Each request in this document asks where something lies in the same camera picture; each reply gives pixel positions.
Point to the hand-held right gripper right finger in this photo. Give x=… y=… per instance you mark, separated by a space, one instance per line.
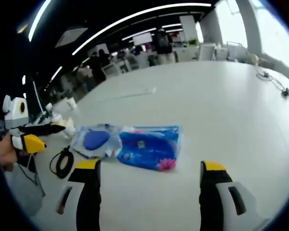
x=210 y=197

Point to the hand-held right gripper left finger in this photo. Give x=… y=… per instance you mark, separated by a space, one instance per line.
x=89 y=197

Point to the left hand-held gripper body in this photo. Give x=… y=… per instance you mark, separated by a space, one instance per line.
x=15 y=115

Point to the white paper cup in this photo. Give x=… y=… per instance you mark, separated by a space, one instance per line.
x=71 y=103

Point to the clear package with blue pad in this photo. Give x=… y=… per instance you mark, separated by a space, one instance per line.
x=95 y=139

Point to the blue patterned packet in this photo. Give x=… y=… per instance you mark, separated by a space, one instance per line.
x=147 y=149

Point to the person's left hand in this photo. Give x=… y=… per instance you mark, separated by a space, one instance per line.
x=6 y=151

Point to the black computer monitor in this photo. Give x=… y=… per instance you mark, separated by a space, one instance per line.
x=37 y=98

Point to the white table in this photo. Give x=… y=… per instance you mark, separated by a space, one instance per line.
x=219 y=120

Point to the white office chair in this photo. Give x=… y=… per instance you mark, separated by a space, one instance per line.
x=112 y=70

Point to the ceiling air conditioner panel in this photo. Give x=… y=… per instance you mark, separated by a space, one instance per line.
x=71 y=37

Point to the dark charger adapter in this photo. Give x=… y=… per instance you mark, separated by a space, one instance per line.
x=287 y=92

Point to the long ceiling light strip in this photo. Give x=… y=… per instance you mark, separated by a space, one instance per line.
x=135 y=14

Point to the green potted plant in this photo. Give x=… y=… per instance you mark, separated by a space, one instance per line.
x=193 y=42

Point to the narrow bright window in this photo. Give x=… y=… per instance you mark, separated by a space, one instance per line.
x=232 y=24

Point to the large bright window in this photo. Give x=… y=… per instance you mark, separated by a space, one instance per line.
x=277 y=31

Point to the white wall screen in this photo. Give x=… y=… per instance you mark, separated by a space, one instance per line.
x=141 y=39

